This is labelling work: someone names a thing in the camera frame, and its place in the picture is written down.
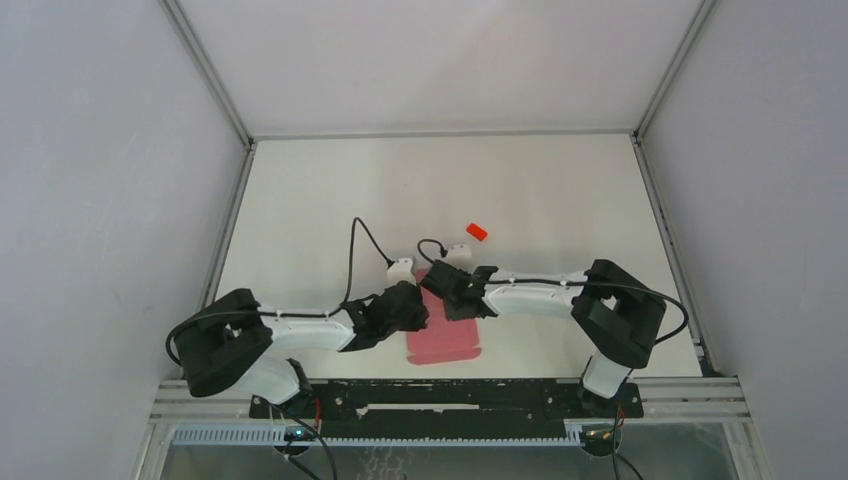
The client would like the pink cardboard box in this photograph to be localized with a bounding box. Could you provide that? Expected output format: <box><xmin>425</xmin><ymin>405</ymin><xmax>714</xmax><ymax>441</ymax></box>
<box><xmin>406</xmin><ymin>287</ymin><xmax>482</xmax><ymax>366</ymax></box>

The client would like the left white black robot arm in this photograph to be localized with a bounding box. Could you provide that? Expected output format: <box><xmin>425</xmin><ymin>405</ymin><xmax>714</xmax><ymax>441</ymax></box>
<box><xmin>165</xmin><ymin>281</ymin><xmax>429</xmax><ymax>417</ymax></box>

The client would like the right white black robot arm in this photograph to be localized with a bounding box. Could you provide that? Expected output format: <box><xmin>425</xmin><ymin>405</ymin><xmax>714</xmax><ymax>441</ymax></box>
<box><xmin>420</xmin><ymin>259</ymin><xmax>671</xmax><ymax>416</ymax></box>

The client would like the small orange block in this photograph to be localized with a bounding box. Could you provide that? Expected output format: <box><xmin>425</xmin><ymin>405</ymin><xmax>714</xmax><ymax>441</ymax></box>
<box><xmin>466</xmin><ymin>223</ymin><xmax>488</xmax><ymax>242</ymax></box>

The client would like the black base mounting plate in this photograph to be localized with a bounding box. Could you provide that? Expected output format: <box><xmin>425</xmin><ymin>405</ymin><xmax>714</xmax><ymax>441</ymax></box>
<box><xmin>249</xmin><ymin>378</ymin><xmax>645</xmax><ymax>440</ymax></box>

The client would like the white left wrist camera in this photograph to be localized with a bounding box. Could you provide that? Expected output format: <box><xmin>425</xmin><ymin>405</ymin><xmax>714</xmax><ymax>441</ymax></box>
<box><xmin>386</xmin><ymin>257</ymin><xmax>417</xmax><ymax>287</ymax></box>

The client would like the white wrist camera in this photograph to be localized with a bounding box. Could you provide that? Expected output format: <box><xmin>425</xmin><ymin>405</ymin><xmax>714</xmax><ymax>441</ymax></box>
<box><xmin>444</xmin><ymin>243</ymin><xmax>472</xmax><ymax>262</ymax></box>
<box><xmin>386</xmin><ymin>257</ymin><xmax>417</xmax><ymax>287</ymax></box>

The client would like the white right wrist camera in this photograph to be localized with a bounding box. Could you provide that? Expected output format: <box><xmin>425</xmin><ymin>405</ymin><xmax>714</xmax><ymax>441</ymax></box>
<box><xmin>444</xmin><ymin>243</ymin><xmax>472</xmax><ymax>262</ymax></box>

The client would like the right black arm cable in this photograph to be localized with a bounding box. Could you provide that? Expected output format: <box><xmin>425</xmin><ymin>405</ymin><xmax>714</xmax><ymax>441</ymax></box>
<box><xmin>416</xmin><ymin>238</ymin><xmax>690</xmax><ymax>346</ymax></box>

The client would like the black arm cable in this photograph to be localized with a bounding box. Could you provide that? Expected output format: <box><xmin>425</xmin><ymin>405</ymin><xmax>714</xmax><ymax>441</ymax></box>
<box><xmin>164</xmin><ymin>217</ymin><xmax>397</xmax><ymax>367</ymax></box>
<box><xmin>416</xmin><ymin>238</ymin><xmax>690</xmax><ymax>346</ymax></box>

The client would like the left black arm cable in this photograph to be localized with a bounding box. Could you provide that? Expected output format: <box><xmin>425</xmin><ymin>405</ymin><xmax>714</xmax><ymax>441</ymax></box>
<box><xmin>164</xmin><ymin>217</ymin><xmax>397</xmax><ymax>367</ymax></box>

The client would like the white slotted cable duct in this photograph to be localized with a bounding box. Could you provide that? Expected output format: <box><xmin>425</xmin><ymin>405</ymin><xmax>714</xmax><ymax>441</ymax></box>
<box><xmin>171</xmin><ymin>424</ymin><xmax>584</xmax><ymax>447</ymax></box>

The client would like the aluminium front frame rail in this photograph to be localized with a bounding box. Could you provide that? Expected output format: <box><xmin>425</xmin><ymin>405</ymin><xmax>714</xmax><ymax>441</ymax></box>
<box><xmin>148</xmin><ymin>377</ymin><xmax>752</xmax><ymax>425</ymax></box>

